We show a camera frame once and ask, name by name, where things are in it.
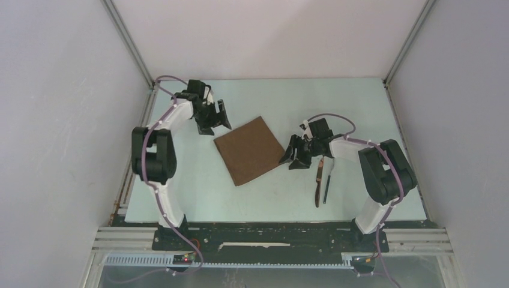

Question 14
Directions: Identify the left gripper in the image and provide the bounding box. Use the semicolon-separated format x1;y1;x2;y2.
193;100;230;137

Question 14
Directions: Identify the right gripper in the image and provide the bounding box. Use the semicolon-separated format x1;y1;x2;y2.
279;133;320;170

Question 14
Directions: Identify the brown cloth napkin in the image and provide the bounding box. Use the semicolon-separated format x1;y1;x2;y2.
214;116;285;187

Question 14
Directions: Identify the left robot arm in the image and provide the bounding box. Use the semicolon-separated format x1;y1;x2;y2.
131;93;232;250

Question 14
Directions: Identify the right controller board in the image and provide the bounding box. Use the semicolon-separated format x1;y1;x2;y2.
351;257;376;265

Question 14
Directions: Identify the controller board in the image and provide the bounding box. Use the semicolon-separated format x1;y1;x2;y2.
172;254;195;265
351;257;376;265

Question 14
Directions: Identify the left controller board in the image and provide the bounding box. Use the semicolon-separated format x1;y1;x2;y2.
172;254;195;265

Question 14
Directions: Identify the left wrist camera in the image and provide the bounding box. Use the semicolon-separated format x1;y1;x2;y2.
185;79;213;102

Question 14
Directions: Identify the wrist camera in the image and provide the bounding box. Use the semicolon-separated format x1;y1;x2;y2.
185;79;213;102
300;118;334;141

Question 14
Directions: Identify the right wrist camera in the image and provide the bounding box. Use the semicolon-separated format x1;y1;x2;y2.
300;118;334;141

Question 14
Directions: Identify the left aluminium frame post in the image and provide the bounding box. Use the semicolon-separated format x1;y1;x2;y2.
100;0;154;88

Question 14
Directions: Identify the aluminium frame post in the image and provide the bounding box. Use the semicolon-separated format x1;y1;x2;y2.
383;0;438;88
100;0;154;88

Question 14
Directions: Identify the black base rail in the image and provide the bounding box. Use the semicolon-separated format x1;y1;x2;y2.
152;222;389;264

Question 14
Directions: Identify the right aluminium frame post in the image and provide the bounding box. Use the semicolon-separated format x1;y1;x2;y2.
383;0;438;88

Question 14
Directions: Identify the white cable duct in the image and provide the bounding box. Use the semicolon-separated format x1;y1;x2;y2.
103;253;353;269

